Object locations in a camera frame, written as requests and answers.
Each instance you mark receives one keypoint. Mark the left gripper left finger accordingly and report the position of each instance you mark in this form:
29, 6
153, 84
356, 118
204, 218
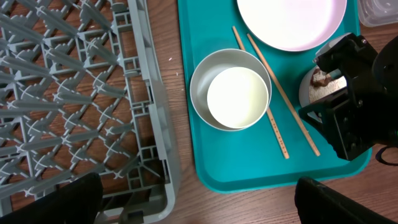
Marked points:
77, 202

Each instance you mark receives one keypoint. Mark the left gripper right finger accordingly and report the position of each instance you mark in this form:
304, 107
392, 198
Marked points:
317, 203

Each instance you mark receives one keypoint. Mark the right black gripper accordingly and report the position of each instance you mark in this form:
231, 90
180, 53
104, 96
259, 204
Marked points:
365, 114

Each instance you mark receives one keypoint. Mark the brown food chunk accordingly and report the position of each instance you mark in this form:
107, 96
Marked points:
320, 78

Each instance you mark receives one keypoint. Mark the rice grains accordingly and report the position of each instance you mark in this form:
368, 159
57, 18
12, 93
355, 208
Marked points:
335, 85

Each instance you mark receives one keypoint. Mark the white paper cup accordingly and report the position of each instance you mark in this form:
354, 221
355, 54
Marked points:
238, 97

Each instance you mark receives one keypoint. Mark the grey-green ceramic bowl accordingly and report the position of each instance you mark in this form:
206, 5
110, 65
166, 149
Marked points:
209, 68

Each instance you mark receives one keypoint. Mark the pink-white small bowl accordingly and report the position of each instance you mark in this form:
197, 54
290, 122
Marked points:
307, 92

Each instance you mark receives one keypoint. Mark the clear plastic waste bin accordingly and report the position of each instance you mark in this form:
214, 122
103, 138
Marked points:
373, 13

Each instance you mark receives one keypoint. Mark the teal plastic serving tray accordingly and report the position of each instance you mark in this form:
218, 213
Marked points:
251, 159

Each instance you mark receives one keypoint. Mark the left wooden chopstick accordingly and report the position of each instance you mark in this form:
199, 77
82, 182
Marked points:
269, 112

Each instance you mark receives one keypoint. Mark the wooden chopstick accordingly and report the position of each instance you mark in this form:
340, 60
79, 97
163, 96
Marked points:
285, 97
269, 112

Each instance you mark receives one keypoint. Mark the large white round plate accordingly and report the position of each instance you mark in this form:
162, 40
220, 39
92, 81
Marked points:
292, 25

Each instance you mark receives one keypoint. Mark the grey plastic dish rack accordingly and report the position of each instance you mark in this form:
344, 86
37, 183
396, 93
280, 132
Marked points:
81, 92

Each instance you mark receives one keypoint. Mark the right wooden chopstick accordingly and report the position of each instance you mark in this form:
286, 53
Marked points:
285, 97

